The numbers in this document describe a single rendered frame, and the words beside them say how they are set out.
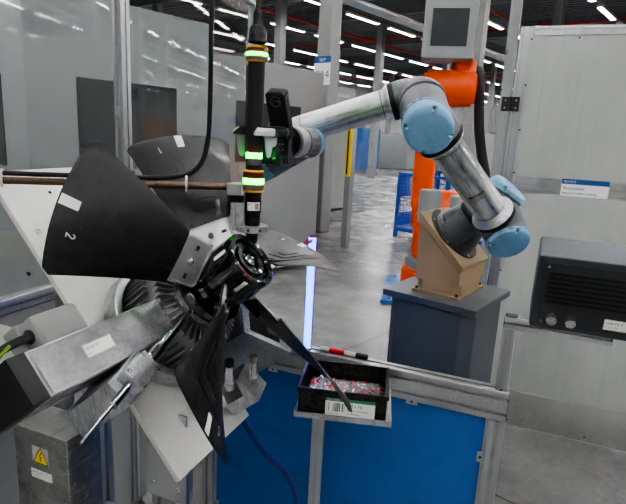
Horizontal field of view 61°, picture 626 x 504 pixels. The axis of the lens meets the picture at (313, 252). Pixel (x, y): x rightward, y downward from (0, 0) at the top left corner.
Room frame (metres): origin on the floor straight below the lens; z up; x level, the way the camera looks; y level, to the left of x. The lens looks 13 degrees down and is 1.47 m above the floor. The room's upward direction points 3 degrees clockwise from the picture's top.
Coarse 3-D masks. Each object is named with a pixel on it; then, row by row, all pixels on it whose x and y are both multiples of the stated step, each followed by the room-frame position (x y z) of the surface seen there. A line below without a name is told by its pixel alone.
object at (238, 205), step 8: (232, 184) 1.07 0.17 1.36; (240, 184) 1.07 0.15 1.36; (232, 192) 1.07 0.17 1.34; (240, 192) 1.07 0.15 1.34; (232, 200) 1.07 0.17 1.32; (240, 200) 1.07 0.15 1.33; (240, 208) 1.07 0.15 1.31; (240, 216) 1.07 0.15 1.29; (240, 224) 1.07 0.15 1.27; (264, 224) 1.11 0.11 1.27; (248, 232) 1.06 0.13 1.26; (256, 232) 1.06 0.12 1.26; (264, 232) 1.07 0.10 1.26
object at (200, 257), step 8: (192, 240) 0.95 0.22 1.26; (200, 240) 0.96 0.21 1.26; (184, 248) 0.94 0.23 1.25; (192, 248) 0.95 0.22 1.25; (200, 248) 0.96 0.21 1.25; (208, 248) 0.97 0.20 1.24; (184, 256) 0.94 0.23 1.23; (192, 256) 0.95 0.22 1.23; (200, 256) 0.96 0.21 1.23; (208, 256) 0.97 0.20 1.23; (176, 264) 0.93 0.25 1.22; (184, 264) 0.94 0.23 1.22; (200, 264) 0.96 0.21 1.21; (176, 272) 0.93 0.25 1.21; (192, 272) 0.95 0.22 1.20; (200, 272) 0.96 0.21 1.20; (176, 280) 0.93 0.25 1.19; (184, 280) 0.94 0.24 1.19; (192, 280) 0.95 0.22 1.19
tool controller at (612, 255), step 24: (552, 240) 1.22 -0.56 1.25; (576, 240) 1.21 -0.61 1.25; (552, 264) 1.14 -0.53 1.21; (576, 264) 1.13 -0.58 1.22; (600, 264) 1.11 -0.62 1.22; (624, 264) 1.09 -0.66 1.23; (552, 288) 1.15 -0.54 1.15; (576, 288) 1.13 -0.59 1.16; (600, 288) 1.11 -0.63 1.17; (624, 288) 1.09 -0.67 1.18; (552, 312) 1.17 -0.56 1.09; (576, 312) 1.14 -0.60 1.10; (600, 312) 1.13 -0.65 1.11; (624, 312) 1.10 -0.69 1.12; (600, 336) 1.14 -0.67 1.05; (624, 336) 1.12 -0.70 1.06
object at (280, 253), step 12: (264, 240) 1.28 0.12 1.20; (276, 240) 1.29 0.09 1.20; (288, 240) 1.32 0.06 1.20; (276, 252) 1.19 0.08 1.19; (288, 252) 1.21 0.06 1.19; (300, 252) 1.24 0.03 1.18; (312, 252) 1.29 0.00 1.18; (276, 264) 1.11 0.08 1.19; (288, 264) 1.13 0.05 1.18; (300, 264) 1.16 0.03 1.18; (312, 264) 1.19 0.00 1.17; (324, 264) 1.24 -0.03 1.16
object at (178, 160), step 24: (144, 144) 1.14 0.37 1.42; (168, 144) 1.16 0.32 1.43; (192, 144) 1.19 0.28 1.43; (216, 144) 1.22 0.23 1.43; (144, 168) 1.11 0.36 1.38; (168, 168) 1.12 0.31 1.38; (192, 168) 1.14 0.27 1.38; (216, 168) 1.16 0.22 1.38; (168, 192) 1.09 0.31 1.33; (192, 192) 1.10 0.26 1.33; (216, 192) 1.11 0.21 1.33; (192, 216) 1.07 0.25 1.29; (216, 216) 1.07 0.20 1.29
